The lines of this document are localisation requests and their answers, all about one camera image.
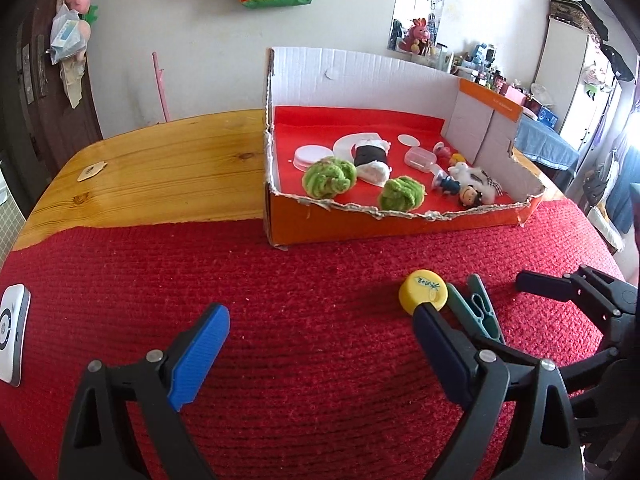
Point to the red plush toy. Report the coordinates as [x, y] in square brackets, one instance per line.
[417, 35]

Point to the white plush toy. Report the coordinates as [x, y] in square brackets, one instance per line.
[477, 176]

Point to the yellow bottle cap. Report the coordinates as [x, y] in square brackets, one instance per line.
[424, 292]

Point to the hanging clothes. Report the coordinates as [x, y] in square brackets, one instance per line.
[607, 195]

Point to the white electronic device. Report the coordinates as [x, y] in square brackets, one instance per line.
[11, 335]

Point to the black-haired doll figure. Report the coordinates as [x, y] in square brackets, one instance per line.
[470, 196]

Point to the patterned bag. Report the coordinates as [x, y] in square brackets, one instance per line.
[575, 15]

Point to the black hat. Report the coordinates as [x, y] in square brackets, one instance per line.
[617, 62]

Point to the orange and white cardboard box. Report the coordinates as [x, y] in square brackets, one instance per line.
[380, 85]

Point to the clear plastic container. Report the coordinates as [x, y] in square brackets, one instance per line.
[421, 159]

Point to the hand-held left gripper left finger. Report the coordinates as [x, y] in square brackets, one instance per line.
[200, 355]

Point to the pink stick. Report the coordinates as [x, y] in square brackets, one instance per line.
[160, 87]

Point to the small yellow toy figure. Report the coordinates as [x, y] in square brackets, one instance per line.
[456, 159]

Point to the green clothespin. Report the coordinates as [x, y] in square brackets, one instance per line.
[477, 310]

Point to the dark wooden door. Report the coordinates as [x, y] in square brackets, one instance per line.
[45, 110]

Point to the small pink white figure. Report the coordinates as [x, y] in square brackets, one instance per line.
[440, 149]

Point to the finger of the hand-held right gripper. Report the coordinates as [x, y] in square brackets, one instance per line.
[590, 290]
[595, 372]

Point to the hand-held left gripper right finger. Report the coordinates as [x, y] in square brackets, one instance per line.
[445, 355]

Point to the red woven mat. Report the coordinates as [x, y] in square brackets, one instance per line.
[300, 320]

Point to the small blue toy figure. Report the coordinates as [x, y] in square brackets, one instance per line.
[446, 185]

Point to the white round lid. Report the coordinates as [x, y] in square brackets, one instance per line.
[312, 156]

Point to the blue cloth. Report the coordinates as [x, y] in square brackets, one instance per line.
[545, 142]

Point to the green yarn ball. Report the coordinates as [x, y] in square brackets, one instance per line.
[401, 192]
[330, 176]

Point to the white wad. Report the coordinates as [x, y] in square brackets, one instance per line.
[372, 160]

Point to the cluster of bottles and jars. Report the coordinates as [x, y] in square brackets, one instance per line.
[490, 75]

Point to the small paper tag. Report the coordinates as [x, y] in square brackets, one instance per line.
[92, 171]

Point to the white wardrobe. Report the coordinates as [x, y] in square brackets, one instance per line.
[565, 75]

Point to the clear plastic bag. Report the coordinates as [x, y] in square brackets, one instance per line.
[67, 37]

